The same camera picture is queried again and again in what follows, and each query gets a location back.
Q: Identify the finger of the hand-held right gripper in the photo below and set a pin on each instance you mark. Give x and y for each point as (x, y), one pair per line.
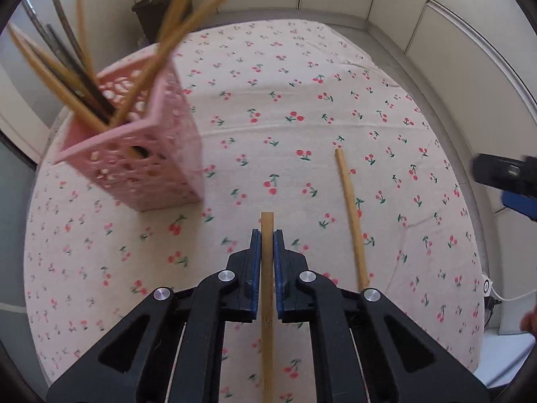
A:
(522, 205)

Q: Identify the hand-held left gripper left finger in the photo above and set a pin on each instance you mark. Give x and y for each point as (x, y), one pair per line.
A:
(254, 260)

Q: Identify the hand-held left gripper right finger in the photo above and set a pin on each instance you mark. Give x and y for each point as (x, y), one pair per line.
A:
(278, 260)

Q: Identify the bamboo chopstick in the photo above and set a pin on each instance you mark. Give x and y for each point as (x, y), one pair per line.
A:
(350, 201)
(267, 226)

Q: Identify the pink perforated utensil holder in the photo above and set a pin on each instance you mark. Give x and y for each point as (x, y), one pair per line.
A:
(168, 155)

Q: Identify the bunch of chopsticks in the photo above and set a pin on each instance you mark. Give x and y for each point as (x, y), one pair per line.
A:
(79, 101)

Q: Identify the white power strip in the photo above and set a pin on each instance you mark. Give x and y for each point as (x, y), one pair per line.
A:
(486, 286)

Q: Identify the black plug adapter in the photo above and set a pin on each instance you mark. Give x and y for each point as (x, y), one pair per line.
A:
(488, 310)

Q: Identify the cherry print tablecloth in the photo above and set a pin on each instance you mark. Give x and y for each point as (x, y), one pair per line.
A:
(293, 92)

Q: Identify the dark brown wicker waste basket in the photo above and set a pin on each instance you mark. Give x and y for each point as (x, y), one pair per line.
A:
(147, 16)

